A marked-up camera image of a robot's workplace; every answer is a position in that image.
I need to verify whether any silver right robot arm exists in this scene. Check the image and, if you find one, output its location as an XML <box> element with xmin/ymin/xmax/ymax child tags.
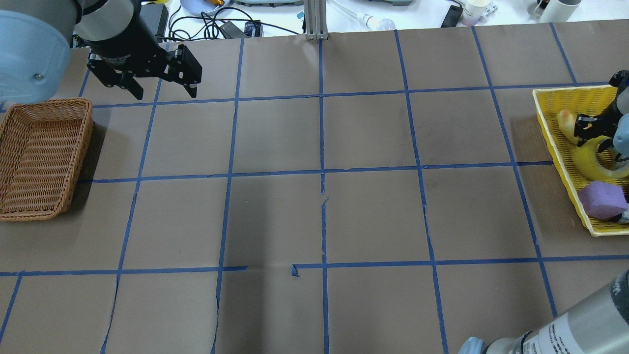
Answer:
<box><xmin>459</xmin><ymin>70</ymin><xmax>628</xmax><ymax>354</ymax></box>

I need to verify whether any black power adapter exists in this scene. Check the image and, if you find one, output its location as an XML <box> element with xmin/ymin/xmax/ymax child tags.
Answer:
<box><xmin>440</xmin><ymin>5</ymin><xmax>463</xmax><ymax>28</ymax></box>

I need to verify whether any yellow plastic basket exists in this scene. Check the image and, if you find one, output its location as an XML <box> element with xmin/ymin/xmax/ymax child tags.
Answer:
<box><xmin>532</xmin><ymin>86</ymin><xmax>629</xmax><ymax>237</ymax></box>

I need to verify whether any yellow tape roll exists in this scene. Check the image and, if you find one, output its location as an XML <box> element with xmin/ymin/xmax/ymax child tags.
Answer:
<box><xmin>572</xmin><ymin>136</ymin><xmax>629</xmax><ymax>182</ymax></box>

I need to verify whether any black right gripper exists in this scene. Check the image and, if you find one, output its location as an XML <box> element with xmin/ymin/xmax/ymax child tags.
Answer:
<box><xmin>573</xmin><ymin>89</ymin><xmax>626</xmax><ymax>144</ymax></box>

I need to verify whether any brown wicker basket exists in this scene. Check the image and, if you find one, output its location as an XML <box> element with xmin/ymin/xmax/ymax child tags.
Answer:
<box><xmin>0</xmin><ymin>98</ymin><xmax>94</xmax><ymax>222</ymax></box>

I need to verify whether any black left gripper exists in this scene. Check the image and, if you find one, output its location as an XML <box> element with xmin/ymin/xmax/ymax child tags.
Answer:
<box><xmin>86</xmin><ymin>14</ymin><xmax>202</xmax><ymax>100</ymax></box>

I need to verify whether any purple sponge block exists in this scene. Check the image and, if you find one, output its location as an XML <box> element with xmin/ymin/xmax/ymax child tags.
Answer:
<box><xmin>577</xmin><ymin>180</ymin><xmax>628</xmax><ymax>220</ymax></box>

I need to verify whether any white light bulb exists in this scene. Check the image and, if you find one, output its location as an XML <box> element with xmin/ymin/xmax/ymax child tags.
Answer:
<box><xmin>330</xmin><ymin>0</ymin><xmax>396</xmax><ymax>31</ymax></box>

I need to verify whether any white black mug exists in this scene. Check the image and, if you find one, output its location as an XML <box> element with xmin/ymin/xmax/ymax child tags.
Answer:
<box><xmin>528</xmin><ymin>0</ymin><xmax>582</xmax><ymax>23</ymax></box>

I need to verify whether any blue plate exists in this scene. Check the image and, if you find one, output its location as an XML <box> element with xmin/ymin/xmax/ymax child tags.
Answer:
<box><xmin>180</xmin><ymin>0</ymin><xmax>231</xmax><ymax>16</ymax></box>

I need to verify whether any toy croissant bread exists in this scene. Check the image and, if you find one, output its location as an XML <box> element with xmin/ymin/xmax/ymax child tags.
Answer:
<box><xmin>557</xmin><ymin>109</ymin><xmax>585</xmax><ymax>146</ymax></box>

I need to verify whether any white paper cup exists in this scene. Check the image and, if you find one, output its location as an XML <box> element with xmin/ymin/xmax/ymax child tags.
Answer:
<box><xmin>461</xmin><ymin>0</ymin><xmax>491</xmax><ymax>27</ymax></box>

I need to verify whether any aluminium frame post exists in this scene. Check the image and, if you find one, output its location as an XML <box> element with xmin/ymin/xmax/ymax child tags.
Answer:
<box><xmin>303</xmin><ymin>0</ymin><xmax>329</xmax><ymax>40</ymax></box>

